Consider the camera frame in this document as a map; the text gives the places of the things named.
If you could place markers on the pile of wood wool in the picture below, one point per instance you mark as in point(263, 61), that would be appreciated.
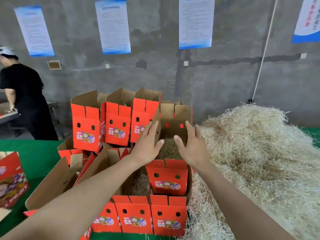
point(260, 157)

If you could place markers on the white blue wall poster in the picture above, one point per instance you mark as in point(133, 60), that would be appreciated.
point(35, 30)
point(196, 22)
point(113, 27)

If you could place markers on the person's right hand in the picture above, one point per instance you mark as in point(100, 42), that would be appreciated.
point(195, 150)

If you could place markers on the person's right forearm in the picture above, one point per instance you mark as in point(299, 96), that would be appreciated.
point(245, 207)

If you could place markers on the small straw filler clump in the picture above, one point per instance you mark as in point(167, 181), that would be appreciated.
point(141, 185)
point(170, 150)

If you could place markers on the orange wall plate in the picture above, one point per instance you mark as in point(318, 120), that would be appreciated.
point(54, 65)

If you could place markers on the narrow white blue banner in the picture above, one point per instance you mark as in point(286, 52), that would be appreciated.
point(307, 20)

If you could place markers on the grey metal table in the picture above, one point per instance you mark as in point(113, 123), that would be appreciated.
point(7, 119)

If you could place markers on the small white wall tag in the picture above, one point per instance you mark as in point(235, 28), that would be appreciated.
point(185, 63)
point(107, 66)
point(303, 56)

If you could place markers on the person's left hand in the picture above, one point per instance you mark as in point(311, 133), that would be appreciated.
point(147, 147)

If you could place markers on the group of red boxes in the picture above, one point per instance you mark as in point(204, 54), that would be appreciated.
point(11, 180)

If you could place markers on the white pole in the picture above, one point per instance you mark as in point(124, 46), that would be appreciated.
point(264, 47)

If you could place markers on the person's left forearm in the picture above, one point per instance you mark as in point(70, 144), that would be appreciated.
point(70, 207)

